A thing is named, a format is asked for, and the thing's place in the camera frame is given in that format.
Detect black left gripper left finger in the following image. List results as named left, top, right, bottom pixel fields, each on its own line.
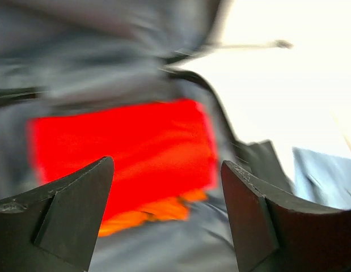
left=0, top=157, right=115, bottom=271

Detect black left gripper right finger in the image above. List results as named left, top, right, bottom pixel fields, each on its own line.
left=221, top=161, right=351, bottom=271

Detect black garment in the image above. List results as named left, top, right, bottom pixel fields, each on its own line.
left=235, top=140, right=293, bottom=194

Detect light blue denim jeans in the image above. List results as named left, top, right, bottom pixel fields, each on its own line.
left=293, top=148, right=351, bottom=210

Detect orange patterned towel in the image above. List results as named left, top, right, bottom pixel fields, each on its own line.
left=98, top=189, right=208, bottom=237

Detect red cloth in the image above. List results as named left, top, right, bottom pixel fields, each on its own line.
left=27, top=99, right=218, bottom=220

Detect open grey-lined suitcase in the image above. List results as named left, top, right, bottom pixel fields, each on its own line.
left=0, top=1, right=251, bottom=271

